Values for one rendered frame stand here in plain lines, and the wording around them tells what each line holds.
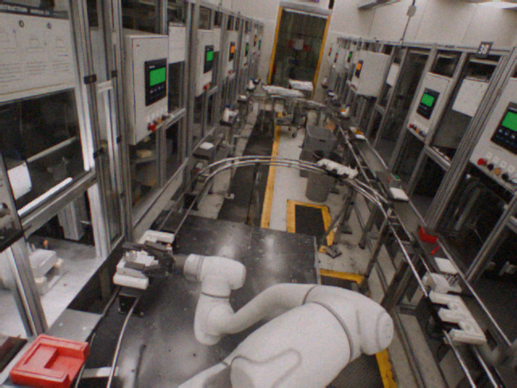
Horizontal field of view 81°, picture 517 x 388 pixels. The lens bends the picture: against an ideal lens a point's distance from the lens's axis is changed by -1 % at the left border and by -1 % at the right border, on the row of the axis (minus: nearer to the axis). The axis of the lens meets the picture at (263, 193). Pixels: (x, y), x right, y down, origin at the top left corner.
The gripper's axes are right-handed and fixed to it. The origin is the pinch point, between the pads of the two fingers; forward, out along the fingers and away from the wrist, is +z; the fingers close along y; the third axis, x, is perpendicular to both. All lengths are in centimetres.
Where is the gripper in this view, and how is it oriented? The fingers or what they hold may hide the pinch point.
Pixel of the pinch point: (131, 255)
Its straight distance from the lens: 121.2
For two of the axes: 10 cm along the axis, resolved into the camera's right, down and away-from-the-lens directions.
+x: -0.8, 4.6, -8.8
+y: 1.5, -8.7, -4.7
